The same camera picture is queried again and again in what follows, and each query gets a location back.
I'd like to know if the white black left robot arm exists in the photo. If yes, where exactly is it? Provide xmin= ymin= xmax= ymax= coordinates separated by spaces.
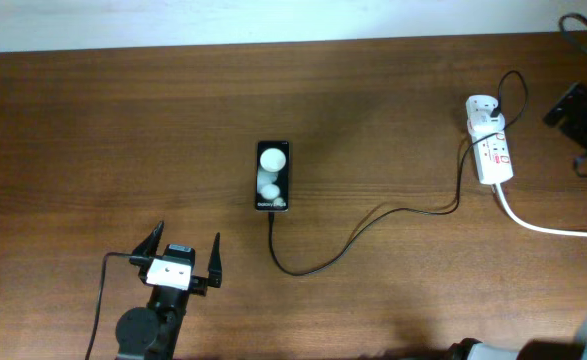
xmin=115 ymin=222 xmax=223 ymax=360

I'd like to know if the white USB charger plug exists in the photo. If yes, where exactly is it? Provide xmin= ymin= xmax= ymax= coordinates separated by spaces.
xmin=467 ymin=111 xmax=505 ymax=136

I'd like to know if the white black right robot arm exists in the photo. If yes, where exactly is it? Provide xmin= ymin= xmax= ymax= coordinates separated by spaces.
xmin=444 ymin=83 xmax=587 ymax=360

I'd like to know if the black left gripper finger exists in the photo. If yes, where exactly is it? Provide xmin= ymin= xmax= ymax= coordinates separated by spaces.
xmin=131 ymin=220 xmax=165 ymax=260
xmin=207 ymin=233 xmax=222 ymax=288

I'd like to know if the white power strip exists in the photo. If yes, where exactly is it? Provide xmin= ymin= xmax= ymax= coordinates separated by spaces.
xmin=465 ymin=95 xmax=514 ymax=185

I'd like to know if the black USB charging cable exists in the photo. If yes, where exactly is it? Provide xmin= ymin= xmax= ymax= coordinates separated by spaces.
xmin=266 ymin=69 xmax=530 ymax=277

